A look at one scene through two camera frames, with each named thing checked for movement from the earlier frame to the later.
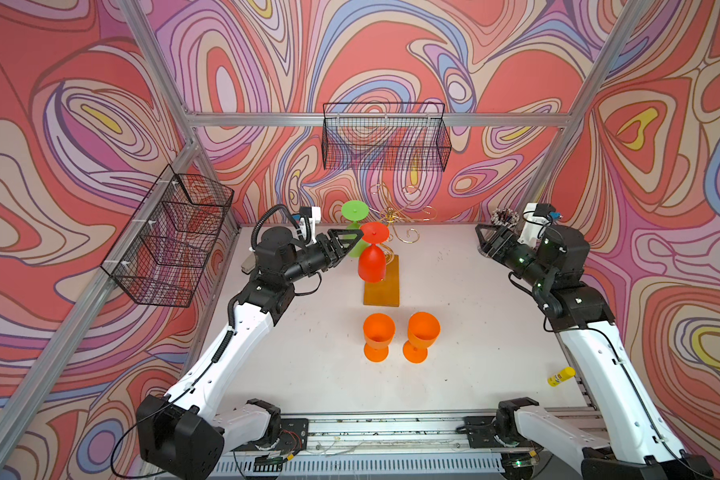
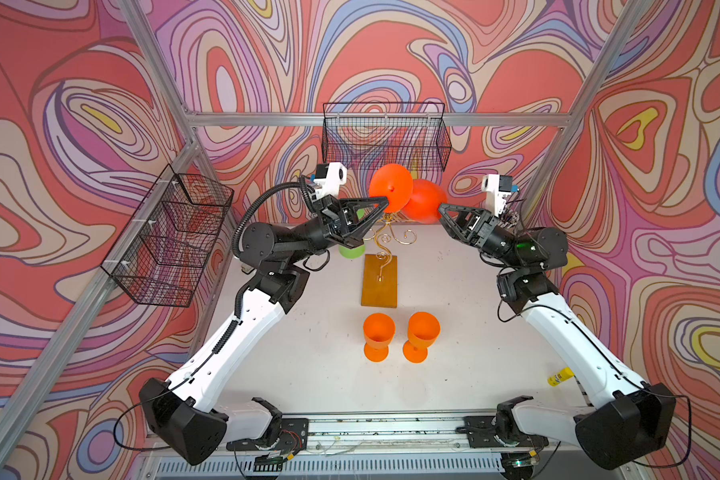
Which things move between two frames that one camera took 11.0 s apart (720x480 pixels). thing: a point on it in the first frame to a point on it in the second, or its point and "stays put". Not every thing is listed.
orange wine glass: (379, 329) stays put
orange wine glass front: (423, 329) stays put
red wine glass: (372, 258) to (418, 200)
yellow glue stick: (564, 374) stays put
